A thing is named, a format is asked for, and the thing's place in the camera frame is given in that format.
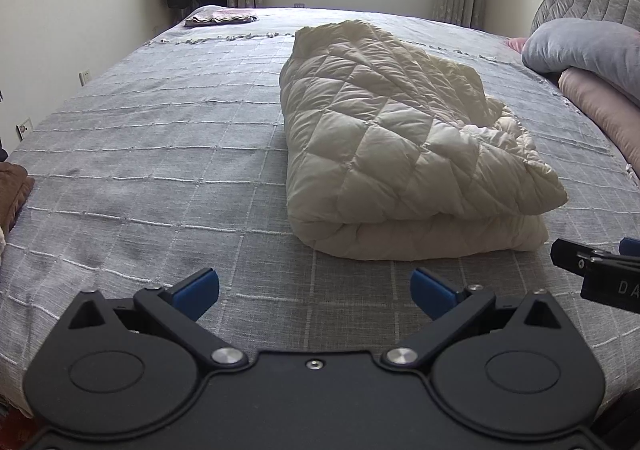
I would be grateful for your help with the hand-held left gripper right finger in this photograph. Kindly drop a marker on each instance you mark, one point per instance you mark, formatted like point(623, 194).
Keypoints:
point(430, 294)

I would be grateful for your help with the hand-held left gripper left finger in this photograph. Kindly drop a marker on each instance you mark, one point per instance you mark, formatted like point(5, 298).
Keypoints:
point(197, 289)

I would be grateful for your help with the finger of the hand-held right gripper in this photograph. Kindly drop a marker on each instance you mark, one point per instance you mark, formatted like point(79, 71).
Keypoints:
point(631, 246)
point(570, 254)

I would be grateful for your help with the cream quilted down jacket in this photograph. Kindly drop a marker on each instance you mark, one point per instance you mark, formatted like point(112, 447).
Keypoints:
point(400, 144)

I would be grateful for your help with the bed with grey checked bedspread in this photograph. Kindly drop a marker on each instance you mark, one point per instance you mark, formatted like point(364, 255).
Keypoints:
point(150, 169)

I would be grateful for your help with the large pink pillow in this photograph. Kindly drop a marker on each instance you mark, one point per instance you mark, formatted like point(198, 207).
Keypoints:
point(607, 104)

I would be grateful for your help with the grey pillow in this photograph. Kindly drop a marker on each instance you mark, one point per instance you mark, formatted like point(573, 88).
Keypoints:
point(585, 49)

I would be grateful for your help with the brown cloth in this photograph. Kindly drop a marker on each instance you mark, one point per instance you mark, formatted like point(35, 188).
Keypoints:
point(12, 190)

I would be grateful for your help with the small pink pillow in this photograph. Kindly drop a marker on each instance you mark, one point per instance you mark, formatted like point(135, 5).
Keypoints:
point(516, 44)

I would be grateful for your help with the folded purple cloth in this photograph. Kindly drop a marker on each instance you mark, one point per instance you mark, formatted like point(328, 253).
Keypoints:
point(220, 17)

